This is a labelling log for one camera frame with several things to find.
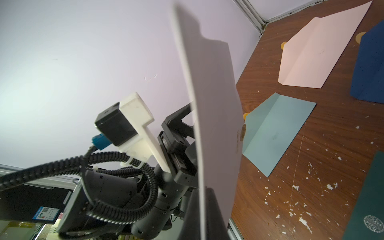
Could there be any dark green envelope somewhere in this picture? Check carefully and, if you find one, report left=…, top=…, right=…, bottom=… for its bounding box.
left=342, top=151, right=384, bottom=240

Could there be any navy blue envelope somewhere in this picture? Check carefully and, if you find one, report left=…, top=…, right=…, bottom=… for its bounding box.
left=350, top=21, right=384, bottom=104

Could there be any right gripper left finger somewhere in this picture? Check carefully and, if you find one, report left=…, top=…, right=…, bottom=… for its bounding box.
left=178, top=189, right=201, bottom=240

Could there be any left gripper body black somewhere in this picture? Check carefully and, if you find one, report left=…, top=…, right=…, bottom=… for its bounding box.
left=158, top=104, right=199, bottom=189

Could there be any grey envelope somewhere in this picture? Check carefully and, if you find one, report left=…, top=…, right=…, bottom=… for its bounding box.
left=171, top=2, right=244, bottom=227

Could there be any teal envelope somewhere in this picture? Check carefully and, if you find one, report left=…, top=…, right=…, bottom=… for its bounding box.
left=243, top=93, right=316, bottom=177

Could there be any dark monitor with label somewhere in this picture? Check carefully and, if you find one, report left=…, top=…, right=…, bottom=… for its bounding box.
left=1, top=185, right=73, bottom=225

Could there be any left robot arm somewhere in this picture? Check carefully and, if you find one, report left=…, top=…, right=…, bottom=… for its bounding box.
left=1, top=103, right=198, bottom=240

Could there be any pink envelope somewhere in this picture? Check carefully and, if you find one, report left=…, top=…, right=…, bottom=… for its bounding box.
left=278, top=2, right=372, bottom=89

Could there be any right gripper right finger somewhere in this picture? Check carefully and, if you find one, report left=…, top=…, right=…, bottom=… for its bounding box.
left=206, top=188, right=230, bottom=240

